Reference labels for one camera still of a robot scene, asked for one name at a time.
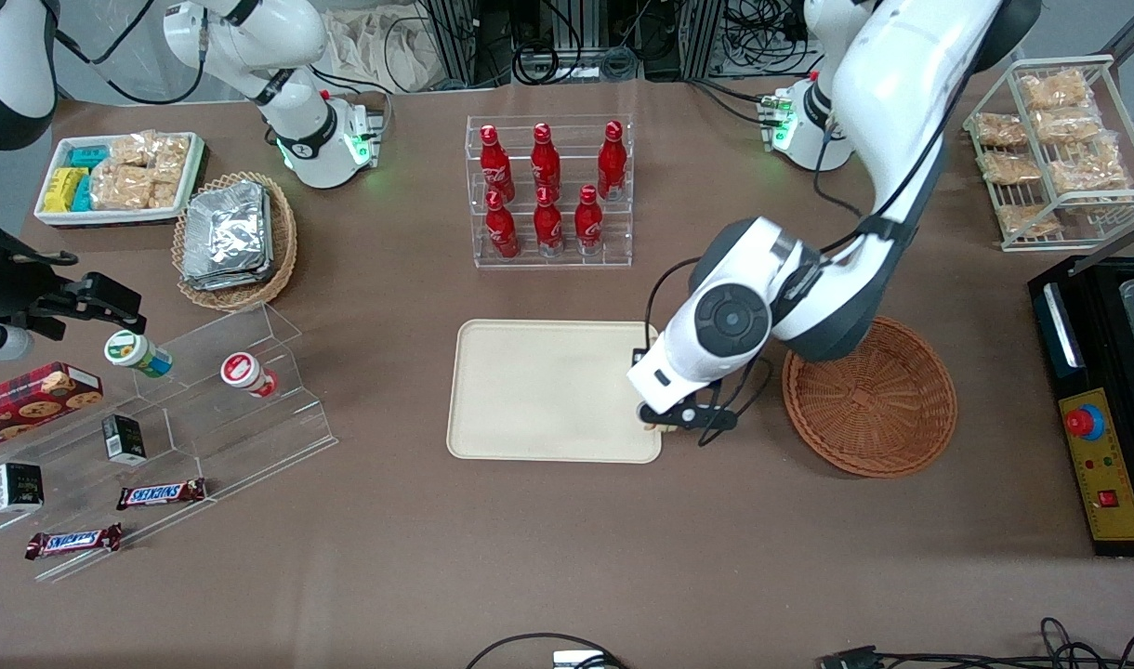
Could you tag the clear acrylic step shelf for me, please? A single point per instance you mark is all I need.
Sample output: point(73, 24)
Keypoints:
point(214, 437)

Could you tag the black right wrist bracket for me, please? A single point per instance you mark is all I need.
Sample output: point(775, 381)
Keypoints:
point(9, 342)

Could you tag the black wrist bracket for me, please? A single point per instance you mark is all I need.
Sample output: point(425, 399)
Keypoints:
point(9, 342)
point(702, 418)

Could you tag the black left wrist bracket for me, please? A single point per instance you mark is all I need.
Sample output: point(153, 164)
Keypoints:
point(702, 418)

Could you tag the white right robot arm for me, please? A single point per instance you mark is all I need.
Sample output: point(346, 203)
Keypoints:
point(279, 56)

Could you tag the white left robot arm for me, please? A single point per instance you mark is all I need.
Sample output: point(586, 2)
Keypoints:
point(902, 93)

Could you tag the white rectangular snack tray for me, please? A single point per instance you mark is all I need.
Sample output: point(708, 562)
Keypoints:
point(112, 217)

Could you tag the beige cloth bag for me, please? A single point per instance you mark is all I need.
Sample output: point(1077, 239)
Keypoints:
point(372, 46)

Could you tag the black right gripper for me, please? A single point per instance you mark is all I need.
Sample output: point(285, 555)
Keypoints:
point(16, 289)

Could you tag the green lid yogurt cup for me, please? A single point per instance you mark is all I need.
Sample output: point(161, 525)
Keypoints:
point(130, 351)

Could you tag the yellow snack packet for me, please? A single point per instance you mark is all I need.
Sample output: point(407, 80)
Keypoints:
point(63, 189)

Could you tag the silver foil packet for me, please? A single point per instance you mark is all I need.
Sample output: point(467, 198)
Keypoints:
point(228, 282)
point(225, 228)

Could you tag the snickers chocolate bar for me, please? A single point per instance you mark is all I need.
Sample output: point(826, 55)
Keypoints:
point(161, 494)
point(74, 541)

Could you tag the red lid yogurt cup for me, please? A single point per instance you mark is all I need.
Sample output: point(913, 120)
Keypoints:
point(242, 372)

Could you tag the clear acrylic bottle rack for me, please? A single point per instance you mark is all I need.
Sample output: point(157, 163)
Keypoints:
point(567, 260)

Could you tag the round brown wicker basket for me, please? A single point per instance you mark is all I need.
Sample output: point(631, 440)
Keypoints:
point(869, 409)

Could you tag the beige rectangular tray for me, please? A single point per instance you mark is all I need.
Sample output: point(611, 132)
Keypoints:
point(539, 390)

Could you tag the red cola bottle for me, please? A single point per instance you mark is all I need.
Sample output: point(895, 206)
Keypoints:
point(496, 167)
point(502, 230)
point(546, 165)
point(548, 228)
point(612, 165)
point(588, 225)

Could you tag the oval wicker basket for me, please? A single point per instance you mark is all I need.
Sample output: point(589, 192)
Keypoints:
point(283, 242)

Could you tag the red cookie box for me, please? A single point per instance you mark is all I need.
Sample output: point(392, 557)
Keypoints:
point(28, 400)

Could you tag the bagged fried snack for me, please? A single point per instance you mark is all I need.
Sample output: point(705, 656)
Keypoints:
point(1067, 127)
point(999, 130)
point(1087, 169)
point(1010, 167)
point(1055, 90)
point(1027, 221)

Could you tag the teal snack packet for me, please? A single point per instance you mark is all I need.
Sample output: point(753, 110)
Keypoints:
point(88, 156)
point(83, 195)

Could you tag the small black box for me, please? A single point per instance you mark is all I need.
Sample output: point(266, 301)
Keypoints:
point(19, 488)
point(124, 439)

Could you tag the clear bag rice crackers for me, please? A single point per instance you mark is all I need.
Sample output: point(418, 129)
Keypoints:
point(121, 188)
point(171, 156)
point(164, 195)
point(130, 150)

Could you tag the aluminium frame rack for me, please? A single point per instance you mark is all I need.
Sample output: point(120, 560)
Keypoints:
point(455, 42)

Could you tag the black control box yellow panel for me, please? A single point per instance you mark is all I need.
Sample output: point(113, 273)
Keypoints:
point(1106, 465)

